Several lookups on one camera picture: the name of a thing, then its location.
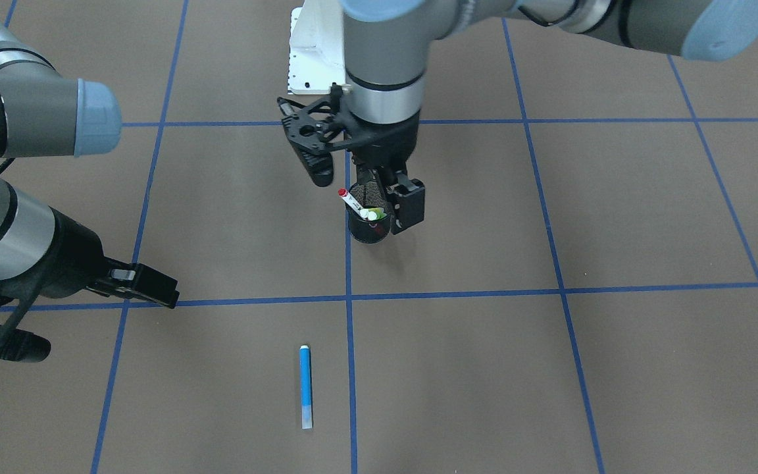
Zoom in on blue marker pen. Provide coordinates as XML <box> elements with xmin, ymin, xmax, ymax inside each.
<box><xmin>299</xmin><ymin>344</ymin><xmax>314</xmax><ymax>430</ymax></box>

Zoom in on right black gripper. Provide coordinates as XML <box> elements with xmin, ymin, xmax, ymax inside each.
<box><xmin>38</xmin><ymin>209</ymin><xmax>180</xmax><ymax>309</ymax></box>

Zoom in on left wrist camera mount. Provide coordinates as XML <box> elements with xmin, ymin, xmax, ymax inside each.
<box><xmin>276</xmin><ymin>83</ymin><xmax>381</xmax><ymax>187</ymax></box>

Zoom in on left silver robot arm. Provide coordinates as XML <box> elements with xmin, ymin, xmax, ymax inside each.
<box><xmin>339</xmin><ymin>1</ymin><xmax>758</xmax><ymax>234</ymax></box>

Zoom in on red marker pen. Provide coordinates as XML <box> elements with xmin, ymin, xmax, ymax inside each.
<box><xmin>338</xmin><ymin>187</ymin><xmax>369</xmax><ymax>219</ymax></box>

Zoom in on green marker pen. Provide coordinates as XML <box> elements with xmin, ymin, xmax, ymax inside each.
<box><xmin>362</xmin><ymin>207</ymin><xmax>387</xmax><ymax>221</ymax></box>

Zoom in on black mesh pen cup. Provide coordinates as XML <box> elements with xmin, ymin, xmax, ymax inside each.
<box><xmin>345</xmin><ymin>183</ymin><xmax>392</xmax><ymax>245</ymax></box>

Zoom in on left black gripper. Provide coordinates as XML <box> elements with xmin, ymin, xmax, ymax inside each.
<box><xmin>350</xmin><ymin>111</ymin><xmax>425</xmax><ymax>235</ymax></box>

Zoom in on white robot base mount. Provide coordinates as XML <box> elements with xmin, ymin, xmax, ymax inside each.
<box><xmin>287</xmin><ymin>1</ymin><xmax>347</xmax><ymax>95</ymax></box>

